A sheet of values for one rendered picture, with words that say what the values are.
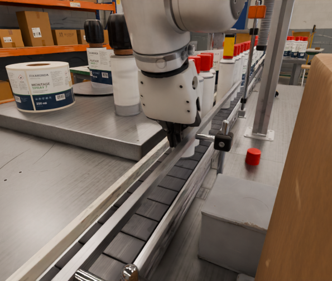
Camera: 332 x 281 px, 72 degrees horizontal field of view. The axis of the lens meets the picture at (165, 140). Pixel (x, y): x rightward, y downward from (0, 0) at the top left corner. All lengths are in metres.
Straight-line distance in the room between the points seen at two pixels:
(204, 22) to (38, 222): 0.41
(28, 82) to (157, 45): 0.64
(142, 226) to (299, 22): 8.13
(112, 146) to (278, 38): 0.53
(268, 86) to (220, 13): 0.51
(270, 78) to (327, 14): 7.54
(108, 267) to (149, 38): 0.28
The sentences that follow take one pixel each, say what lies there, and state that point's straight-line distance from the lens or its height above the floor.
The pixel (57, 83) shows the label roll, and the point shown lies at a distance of 0.89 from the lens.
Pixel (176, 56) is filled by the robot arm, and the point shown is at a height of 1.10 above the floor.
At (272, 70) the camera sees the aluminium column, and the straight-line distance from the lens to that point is 0.74.
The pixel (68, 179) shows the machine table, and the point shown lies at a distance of 0.57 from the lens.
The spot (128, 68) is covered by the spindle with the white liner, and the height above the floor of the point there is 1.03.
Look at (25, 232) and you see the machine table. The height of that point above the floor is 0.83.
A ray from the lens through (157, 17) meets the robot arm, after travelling 0.30.
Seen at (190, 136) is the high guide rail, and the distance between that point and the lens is 0.41.
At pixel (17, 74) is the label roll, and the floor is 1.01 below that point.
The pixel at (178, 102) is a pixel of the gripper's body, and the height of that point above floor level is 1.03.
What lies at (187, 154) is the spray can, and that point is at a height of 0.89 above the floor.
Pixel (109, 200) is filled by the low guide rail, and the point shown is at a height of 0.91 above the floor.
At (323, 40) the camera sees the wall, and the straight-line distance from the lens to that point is 8.25.
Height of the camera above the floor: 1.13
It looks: 26 degrees down
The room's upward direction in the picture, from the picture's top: straight up
